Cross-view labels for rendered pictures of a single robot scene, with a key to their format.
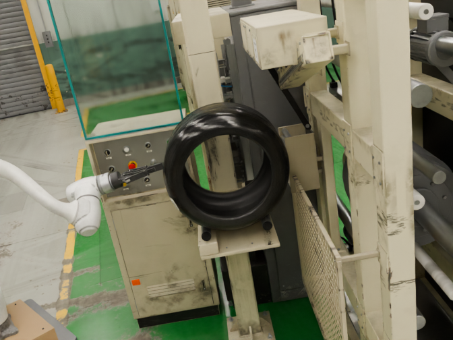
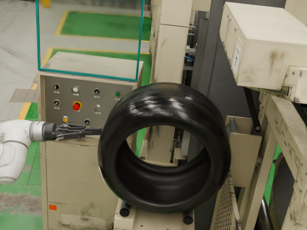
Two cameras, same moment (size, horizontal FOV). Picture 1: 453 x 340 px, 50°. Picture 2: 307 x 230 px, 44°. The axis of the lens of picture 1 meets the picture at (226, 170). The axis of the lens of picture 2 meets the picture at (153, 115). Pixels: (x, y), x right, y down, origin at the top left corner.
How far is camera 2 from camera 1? 63 cm
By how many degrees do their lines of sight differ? 5
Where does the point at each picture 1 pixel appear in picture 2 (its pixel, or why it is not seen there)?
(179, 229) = not seen: hidden behind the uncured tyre
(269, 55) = (251, 72)
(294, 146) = (238, 143)
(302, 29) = (300, 54)
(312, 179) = (245, 178)
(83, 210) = (5, 158)
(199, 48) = (173, 19)
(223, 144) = not seen: hidden behind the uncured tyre
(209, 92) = (170, 65)
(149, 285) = (64, 213)
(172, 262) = (91, 200)
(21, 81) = not seen: outside the picture
